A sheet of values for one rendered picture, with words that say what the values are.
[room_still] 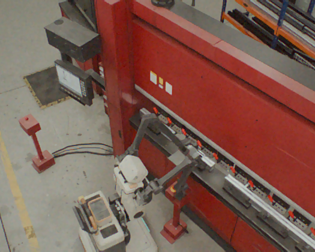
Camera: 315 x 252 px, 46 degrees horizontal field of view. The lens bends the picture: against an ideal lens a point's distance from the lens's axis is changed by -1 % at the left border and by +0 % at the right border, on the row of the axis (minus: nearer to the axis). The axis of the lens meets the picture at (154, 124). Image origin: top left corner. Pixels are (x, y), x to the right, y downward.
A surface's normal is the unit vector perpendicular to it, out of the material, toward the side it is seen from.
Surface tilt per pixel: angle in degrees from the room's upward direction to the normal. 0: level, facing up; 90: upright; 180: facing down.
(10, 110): 0
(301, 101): 90
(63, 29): 0
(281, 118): 90
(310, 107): 90
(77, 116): 0
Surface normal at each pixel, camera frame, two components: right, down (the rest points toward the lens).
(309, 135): -0.74, 0.49
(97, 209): 0.00, -0.69
